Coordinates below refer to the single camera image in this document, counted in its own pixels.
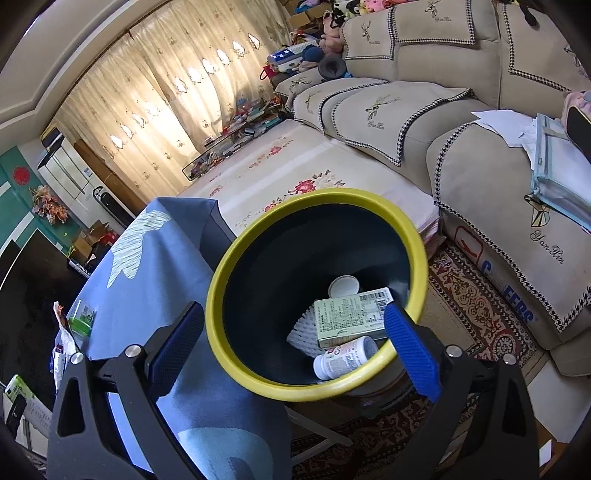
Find blue tablecloth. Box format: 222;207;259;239
78;197;291;479

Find white medicine bottle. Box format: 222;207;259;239
312;336;379;381

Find red patterned snack bag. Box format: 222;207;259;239
50;302;77;391

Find black tower fan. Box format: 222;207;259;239
92;186;134;228

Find cream embroidered curtains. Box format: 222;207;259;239
52;1;288;201

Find white foam fruit net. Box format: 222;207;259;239
287;306;325;358

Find artificial flower wall decoration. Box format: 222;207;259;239
29;185;69;225

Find white green lidded bottle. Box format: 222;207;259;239
67;300;96;338

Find low glass table with clutter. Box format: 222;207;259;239
182;100;287;182

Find green patterned white box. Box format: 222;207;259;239
314;288;393;349

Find beige sofa with covers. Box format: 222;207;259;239
276;1;590;377

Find blue clear document folder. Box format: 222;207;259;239
531;113;590;230

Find white papers on sofa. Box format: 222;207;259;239
473;110;537;148

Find yellow rimmed black trash bin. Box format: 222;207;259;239
205;188;429;402

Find cardboard boxes stack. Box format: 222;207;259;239
279;0;332;29

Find white paper cup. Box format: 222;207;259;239
328;275;360;298

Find pile of plush toys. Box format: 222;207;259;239
260;1;403;87

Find black flat screen television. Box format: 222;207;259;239
0;231;86;408

